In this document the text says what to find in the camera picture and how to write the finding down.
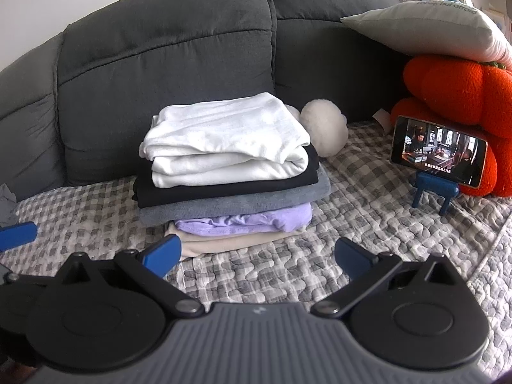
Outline orange pumpkin cushion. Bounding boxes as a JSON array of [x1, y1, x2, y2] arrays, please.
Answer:
[[389, 55, 512, 198]]

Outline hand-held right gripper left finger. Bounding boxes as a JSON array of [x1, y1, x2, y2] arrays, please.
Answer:
[[52, 234, 204, 321]]

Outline blue phone stand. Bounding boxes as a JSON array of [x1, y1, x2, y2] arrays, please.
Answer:
[[413, 169, 459, 215]]

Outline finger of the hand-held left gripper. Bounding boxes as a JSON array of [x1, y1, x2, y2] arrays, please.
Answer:
[[0, 221, 39, 254], [0, 273, 52, 289]]

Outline light grey pillow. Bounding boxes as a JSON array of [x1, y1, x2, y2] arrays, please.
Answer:
[[340, 0, 512, 67]]

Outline thick white folded garment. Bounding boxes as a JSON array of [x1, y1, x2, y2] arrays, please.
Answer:
[[151, 144, 311, 190]]

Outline dark grey sofa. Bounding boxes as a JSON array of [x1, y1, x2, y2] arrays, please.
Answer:
[[0, 0, 405, 205]]

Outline grey checked blanket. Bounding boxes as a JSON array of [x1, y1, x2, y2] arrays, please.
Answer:
[[0, 119, 512, 371]]

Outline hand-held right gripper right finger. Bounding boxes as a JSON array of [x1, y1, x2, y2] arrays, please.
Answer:
[[311, 237, 467, 321]]

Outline thin white shirt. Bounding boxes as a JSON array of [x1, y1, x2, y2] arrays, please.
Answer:
[[139, 92, 312, 165]]

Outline white fluffy plush ball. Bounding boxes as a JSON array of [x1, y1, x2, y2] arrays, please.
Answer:
[[299, 100, 348, 157]]

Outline purple folded garment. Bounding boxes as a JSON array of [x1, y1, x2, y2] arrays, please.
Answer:
[[175, 202, 313, 236]]

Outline beige folded garment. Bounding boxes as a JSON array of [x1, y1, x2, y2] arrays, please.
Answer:
[[163, 222, 309, 261]]

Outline black folded garment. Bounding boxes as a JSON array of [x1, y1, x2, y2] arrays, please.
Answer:
[[133, 146, 321, 209]]

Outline grey cloth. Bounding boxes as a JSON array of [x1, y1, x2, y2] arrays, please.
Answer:
[[0, 183, 17, 227]]

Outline smartphone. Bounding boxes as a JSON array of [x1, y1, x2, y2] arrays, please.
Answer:
[[389, 115, 489, 188]]

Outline grey folded garment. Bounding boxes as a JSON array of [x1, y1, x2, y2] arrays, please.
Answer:
[[138, 166, 332, 227]]

